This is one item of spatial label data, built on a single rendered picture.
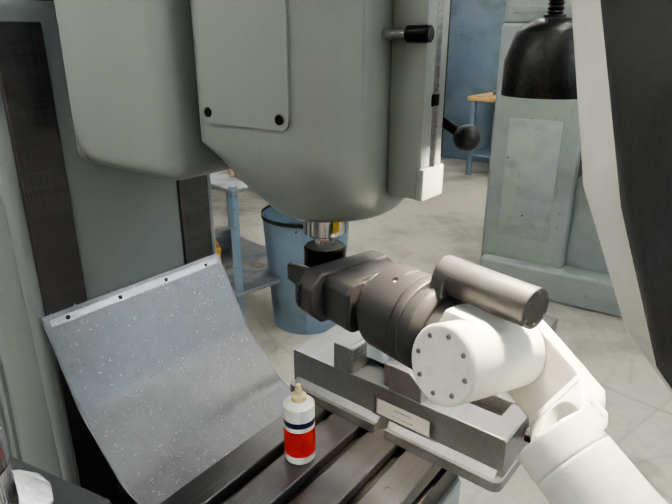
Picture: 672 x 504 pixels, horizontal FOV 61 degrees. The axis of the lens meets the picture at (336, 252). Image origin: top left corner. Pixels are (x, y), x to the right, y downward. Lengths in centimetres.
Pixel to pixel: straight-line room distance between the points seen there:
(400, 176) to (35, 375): 61
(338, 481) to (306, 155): 43
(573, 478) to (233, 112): 41
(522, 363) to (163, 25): 44
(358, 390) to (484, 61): 684
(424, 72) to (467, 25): 711
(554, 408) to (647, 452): 210
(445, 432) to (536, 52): 48
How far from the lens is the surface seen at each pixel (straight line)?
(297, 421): 75
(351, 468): 79
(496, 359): 46
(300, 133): 51
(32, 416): 97
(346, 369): 83
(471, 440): 77
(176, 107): 61
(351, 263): 61
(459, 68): 766
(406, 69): 53
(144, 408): 92
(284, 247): 289
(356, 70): 50
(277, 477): 78
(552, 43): 49
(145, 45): 61
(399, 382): 78
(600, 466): 46
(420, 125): 53
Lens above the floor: 148
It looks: 20 degrees down
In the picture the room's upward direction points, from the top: straight up
